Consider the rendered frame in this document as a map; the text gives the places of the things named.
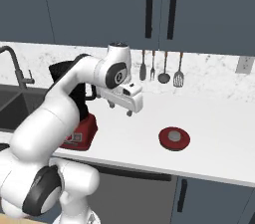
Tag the grey base cupboard door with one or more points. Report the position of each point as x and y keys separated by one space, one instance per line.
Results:
x=215 y=204

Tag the grey wall cupboard door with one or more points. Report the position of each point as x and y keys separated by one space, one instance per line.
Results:
x=99 y=5
x=215 y=9
x=23 y=5

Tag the hanging grey fork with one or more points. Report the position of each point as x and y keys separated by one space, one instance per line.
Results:
x=152 y=68

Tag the grey dishwasher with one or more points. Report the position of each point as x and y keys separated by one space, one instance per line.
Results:
x=132 y=201

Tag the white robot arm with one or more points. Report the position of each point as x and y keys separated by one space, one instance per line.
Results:
x=53 y=118

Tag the hanging slotted spatula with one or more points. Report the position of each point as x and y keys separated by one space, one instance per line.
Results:
x=178 y=80

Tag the dark grey tap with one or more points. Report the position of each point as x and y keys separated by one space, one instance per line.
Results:
x=15 y=62

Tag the hanging grey spoon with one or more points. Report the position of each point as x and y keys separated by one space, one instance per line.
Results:
x=142 y=70

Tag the dark sink basin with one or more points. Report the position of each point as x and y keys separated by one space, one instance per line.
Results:
x=16 y=105

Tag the grey wall socket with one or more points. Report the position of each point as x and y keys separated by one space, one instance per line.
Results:
x=245 y=65

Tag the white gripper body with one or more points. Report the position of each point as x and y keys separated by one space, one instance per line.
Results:
x=132 y=102

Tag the hanging grey ladle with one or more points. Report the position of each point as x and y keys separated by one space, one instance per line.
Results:
x=164 y=77

